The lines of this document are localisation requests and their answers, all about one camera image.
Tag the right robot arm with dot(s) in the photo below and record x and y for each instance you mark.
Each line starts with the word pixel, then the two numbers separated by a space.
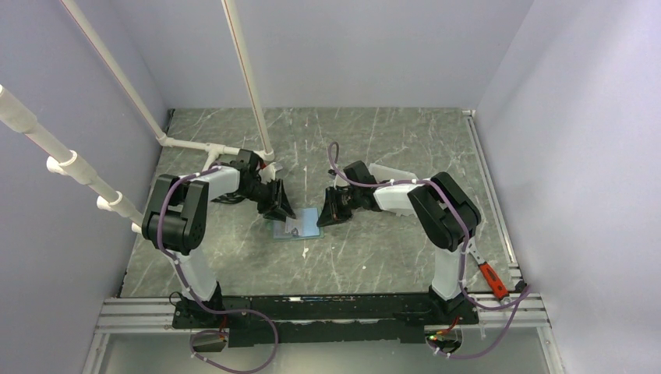
pixel 448 217

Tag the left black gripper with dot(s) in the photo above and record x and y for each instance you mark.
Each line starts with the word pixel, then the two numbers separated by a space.
pixel 277 206

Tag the aluminium rail right side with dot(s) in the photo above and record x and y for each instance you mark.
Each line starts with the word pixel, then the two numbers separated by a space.
pixel 525 317

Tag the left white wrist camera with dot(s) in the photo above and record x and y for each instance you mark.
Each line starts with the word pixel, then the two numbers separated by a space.
pixel 268 173

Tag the red handled adjustable wrench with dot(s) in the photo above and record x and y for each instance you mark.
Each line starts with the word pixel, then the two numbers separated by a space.
pixel 491 277

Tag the clear plastic bin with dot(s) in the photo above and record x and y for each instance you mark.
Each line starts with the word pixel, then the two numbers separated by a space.
pixel 384 174

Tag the white magnetic stripe card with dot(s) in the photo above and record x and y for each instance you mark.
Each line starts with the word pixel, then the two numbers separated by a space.
pixel 294 227

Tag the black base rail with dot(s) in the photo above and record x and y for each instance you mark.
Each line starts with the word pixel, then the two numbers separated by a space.
pixel 289 319

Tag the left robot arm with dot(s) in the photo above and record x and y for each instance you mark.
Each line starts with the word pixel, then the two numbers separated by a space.
pixel 175 220

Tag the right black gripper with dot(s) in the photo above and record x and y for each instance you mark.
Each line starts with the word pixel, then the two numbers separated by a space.
pixel 331 213

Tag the green card holder wallet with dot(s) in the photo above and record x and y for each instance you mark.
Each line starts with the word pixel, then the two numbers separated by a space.
pixel 310 216

